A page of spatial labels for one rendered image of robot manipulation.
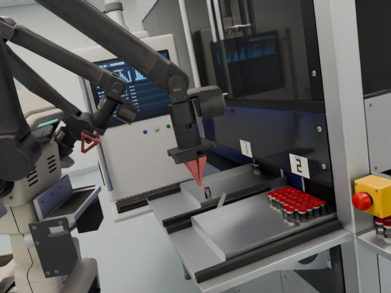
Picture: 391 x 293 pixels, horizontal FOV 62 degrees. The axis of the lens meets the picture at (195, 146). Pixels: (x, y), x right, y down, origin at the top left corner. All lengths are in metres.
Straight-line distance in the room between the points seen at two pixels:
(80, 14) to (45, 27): 5.60
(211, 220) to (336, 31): 0.63
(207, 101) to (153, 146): 0.96
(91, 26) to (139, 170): 1.08
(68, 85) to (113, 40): 5.49
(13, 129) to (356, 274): 0.88
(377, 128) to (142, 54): 0.57
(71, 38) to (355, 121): 5.72
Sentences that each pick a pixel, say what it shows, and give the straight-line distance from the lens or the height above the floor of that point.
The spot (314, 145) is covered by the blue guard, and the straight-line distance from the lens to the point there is 0.92.
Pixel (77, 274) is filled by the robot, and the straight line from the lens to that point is 1.17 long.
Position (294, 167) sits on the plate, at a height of 1.01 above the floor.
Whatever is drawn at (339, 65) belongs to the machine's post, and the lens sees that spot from 0.81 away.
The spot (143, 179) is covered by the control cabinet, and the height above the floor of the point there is 0.87.
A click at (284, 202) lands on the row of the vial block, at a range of 1.00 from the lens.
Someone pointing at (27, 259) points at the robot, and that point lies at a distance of 1.10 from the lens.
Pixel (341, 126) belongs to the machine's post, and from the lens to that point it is 0.83.
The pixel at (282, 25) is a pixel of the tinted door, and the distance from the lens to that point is 0.97.
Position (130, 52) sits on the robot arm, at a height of 1.40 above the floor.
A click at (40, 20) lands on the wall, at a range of 6.33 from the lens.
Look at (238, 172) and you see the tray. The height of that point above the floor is 0.89.
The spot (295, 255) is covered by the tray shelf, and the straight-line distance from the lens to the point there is 0.85.
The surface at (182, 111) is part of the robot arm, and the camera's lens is 0.73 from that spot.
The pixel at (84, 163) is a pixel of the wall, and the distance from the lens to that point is 6.28.
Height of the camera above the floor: 1.33
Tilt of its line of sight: 12 degrees down
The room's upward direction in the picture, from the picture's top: 11 degrees counter-clockwise
